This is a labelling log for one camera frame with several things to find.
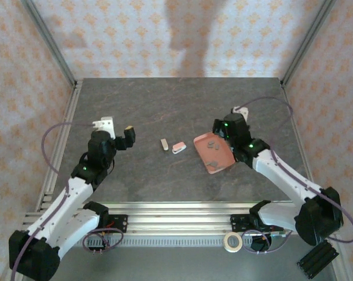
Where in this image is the aluminium side rail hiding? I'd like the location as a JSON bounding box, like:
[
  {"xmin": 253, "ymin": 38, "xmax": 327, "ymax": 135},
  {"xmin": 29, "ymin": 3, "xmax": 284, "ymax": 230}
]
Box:
[
  {"xmin": 281, "ymin": 83, "xmax": 323, "ymax": 211},
  {"xmin": 35, "ymin": 80, "xmax": 84, "ymax": 211}
]

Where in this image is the aluminium frame post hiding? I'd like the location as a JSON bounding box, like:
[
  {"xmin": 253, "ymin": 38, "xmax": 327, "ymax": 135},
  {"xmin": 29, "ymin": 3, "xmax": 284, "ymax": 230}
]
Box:
[
  {"xmin": 20, "ymin": 0, "xmax": 77, "ymax": 87},
  {"xmin": 280, "ymin": 0, "xmax": 338, "ymax": 88}
]

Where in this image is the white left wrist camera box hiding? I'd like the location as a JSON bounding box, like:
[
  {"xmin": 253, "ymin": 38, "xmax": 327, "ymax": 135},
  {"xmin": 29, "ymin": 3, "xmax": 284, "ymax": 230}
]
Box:
[{"xmin": 92, "ymin": 116, "xmax": 115, "ymax": 138}]

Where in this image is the aluminium frame rail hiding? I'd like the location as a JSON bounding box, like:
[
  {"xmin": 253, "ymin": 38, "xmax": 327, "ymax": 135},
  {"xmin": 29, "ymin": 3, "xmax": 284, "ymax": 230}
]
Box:
[{"xmin": 19, "ymin": 201, "xmax": 341, "ymax": 237}]

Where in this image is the grey slotted cable duct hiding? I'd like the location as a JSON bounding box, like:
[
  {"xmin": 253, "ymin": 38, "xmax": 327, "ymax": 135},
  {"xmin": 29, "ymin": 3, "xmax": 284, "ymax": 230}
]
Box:
[{"xmin": 59, "ymin": 236, "xmax": 282, "ymax": 249}]

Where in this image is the black extrusion piece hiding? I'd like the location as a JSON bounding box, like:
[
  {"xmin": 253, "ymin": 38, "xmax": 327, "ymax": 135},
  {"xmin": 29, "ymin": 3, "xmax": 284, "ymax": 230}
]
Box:
[{"xmin": 296, "ymin": 239, "xmax": 340, "ymax": 279}]

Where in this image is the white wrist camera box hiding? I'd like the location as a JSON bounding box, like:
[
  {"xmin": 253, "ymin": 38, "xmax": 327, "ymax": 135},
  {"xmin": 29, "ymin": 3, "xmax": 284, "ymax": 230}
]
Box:
[
  {"xmin": 231, "ymin": 106, "xmax": 250, "ymax": 120},
  {"xmin": 92, "ymin": 116, "xmax": 115, "ymax": 138}
]

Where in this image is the white tape roll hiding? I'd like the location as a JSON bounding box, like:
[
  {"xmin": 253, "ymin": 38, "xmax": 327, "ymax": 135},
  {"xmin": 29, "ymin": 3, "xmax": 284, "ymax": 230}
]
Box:
[{"xmin": 222, "ymin": 232, "xmax": 244, "ymax": 253}]

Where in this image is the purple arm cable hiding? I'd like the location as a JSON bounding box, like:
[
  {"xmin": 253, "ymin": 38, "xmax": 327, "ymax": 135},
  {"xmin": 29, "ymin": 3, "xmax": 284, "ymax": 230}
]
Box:
[
  {"xmin": 234, "ymin": 97, "xmax": 353, "ymax": 255},
  {"xmin": 11, "ymin": 121, "xmax": 124, "ymax": 280}
]

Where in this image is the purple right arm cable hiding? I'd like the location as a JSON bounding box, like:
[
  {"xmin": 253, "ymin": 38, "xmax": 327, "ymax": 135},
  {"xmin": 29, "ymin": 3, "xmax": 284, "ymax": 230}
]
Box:
[{"xmin": 234, "ymin": 97, "xmax": 353, "ymax": 255}]

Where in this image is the pink plastic tray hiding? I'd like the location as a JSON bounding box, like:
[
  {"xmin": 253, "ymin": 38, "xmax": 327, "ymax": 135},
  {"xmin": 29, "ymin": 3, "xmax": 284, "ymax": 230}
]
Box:
[{"xmin": 193, "ymin": 132, "xmax": 236, "ymax": 176}]

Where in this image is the black connector block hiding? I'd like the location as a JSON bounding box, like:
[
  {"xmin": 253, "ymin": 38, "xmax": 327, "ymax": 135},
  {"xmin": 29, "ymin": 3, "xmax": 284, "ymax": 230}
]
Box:
[
  {"xmin": 87, "ymin": 243, "xmax": 106, "ymax": 254},
  {"xmin": 251, "ymin": 235, "xmax": 273, "ymax": 252}
]

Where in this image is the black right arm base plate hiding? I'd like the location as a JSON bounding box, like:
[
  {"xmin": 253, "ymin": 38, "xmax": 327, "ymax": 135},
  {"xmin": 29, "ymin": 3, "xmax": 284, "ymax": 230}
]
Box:
[{"xmin": 230, "ymin": 213, "xmax": 284, "ymax": 234}]

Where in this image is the small pink white stapler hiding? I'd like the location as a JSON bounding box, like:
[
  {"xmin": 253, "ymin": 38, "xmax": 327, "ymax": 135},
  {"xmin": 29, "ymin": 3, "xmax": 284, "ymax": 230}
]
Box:
[{"xmin": 171, "ymin": 141, "xmax": 187, "ymax": 155}]

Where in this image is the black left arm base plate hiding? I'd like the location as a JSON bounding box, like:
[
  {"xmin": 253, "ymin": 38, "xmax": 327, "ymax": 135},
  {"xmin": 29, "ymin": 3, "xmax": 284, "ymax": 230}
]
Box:
[{"xmin": 105, "ymin": 214, "xmax": 129, "ymax": 234}]

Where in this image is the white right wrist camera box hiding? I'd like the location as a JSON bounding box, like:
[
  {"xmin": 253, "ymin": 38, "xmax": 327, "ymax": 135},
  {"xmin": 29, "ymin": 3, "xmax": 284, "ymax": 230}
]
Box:
[{"xmin": 231, "ymin": 106, "xmax": 250, "ymax": 120}]

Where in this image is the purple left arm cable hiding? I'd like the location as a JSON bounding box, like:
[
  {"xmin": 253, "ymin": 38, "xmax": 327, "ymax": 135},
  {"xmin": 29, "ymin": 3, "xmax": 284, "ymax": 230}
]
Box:
[{"xmin": 11, "ymin": 121, "xmax": 124, "ymax": 280}]

